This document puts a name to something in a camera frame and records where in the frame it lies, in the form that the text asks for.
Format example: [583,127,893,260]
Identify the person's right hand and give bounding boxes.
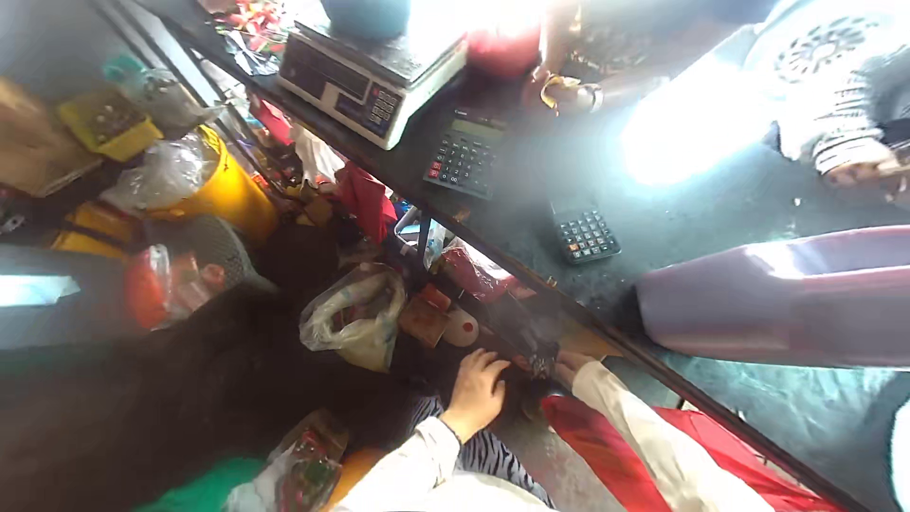
[554,349,597,391]

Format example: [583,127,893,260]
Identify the person's left hand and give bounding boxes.
[441,347,511,445]

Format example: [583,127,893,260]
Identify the person's right forearm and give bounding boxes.
[572,360,776,512]

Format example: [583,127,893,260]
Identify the person's left forearm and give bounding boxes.
[334,417,462,512]

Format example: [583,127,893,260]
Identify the white disc with red dot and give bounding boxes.
[442,309,480,348]

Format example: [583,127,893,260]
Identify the small brown box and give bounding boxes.
[398,283,453,349]

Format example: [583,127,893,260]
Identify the person's legs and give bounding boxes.
[409,395,555,509]

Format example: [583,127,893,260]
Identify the pink-red plastic packet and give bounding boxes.
[439,236,519,303]

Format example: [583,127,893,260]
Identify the whitish open plastic bag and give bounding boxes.
[299,263,410,374]

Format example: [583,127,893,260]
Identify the dark long table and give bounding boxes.
[121,0,910,512]

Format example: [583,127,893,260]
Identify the small black calculator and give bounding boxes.
[550,195,622,265]

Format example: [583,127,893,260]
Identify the dark red cloth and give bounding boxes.
[334,161,398,244]

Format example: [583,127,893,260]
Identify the large black calculator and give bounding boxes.
[423,108,508,201]

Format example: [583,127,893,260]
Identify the plastic bag with colourful contents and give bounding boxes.
[226,409,351,512]

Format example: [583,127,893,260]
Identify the white hanging cloth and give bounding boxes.
[290,122,346,189]

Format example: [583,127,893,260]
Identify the yellow plastic bucket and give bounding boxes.
[153,125,280,246]

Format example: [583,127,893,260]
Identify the green plastic object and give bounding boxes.
[131,457,267,512]

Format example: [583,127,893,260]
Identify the digital weighing scale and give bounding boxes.
[277,14,470,151]

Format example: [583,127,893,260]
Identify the bright pink cloth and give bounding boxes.
[247,91,294,146]

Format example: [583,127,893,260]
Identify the red round object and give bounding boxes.
[465,18,543,79]

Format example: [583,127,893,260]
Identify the orange-red plastic packet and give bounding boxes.
[125,244,227,331]

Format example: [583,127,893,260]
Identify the clear plastic bag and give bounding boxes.
[100,131,220,214]

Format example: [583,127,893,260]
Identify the dark round pot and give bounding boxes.
[321,0,412,40]

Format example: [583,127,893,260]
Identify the pile of red-green packets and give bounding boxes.
[212,0,296,76]

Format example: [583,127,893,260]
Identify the yellow crate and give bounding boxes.
[51,201,146,259]

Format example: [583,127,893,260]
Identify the cloudy white plastic bag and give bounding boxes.
[104,57,225,130]

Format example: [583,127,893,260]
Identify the yellow square basket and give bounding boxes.
[57,89,164,163]

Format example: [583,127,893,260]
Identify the brown cardboard box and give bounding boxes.
[0,77,104,199]

